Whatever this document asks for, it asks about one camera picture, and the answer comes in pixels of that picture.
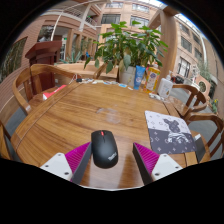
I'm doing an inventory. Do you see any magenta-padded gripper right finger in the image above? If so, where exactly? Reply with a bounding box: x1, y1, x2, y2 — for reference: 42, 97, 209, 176
132, 142, 184, 186

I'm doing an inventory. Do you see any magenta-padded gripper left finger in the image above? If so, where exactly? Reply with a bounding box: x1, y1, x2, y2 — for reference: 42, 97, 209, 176
39, 141, 93, 185

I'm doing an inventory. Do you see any black computer mouse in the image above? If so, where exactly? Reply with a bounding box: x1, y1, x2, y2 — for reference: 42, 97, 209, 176
90, 129, 119, 169

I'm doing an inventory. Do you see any grey white printed mouse pad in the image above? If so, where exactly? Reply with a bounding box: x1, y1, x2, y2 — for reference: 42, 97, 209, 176
144, 110, 198, 155

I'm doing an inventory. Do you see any black notebook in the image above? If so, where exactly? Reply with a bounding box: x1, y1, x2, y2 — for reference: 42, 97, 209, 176
194, 133, 208, 163

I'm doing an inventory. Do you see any round-backed wooden chair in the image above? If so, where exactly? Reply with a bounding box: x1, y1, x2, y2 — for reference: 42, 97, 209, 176
0, 120, 14, 161
11, 63, 79, 116
93, 63, 119, 81
183, 112, 224, 161
171, 83, 208, 118

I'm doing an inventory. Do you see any clear plastic packet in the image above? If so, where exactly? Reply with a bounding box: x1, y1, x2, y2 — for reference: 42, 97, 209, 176
148, 92, 165, 102

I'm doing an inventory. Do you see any red booklet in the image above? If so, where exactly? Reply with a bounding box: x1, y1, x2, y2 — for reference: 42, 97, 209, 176
42, 84, 68, 101

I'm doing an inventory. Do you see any white pump bottle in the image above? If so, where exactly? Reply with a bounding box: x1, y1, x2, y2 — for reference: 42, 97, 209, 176
156, 73, 174, 100

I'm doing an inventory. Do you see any orange yellow detergent bottle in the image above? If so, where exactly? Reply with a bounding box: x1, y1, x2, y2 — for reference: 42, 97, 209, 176
143, 62, 162, 94

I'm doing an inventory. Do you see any blue squeeze tube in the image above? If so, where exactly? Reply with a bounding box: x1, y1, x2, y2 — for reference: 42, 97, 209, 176
133, 65, 147, 91

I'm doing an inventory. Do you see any wooden planter box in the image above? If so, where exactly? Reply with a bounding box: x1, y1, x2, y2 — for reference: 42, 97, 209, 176
54, 61, 119, 81

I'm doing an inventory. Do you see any dark red wooden lectern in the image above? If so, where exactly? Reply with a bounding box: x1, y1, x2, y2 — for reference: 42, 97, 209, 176
25, 40, 63, 94

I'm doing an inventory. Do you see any green potted plant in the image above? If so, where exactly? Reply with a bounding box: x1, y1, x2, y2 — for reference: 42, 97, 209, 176
83, 20, 169, 86

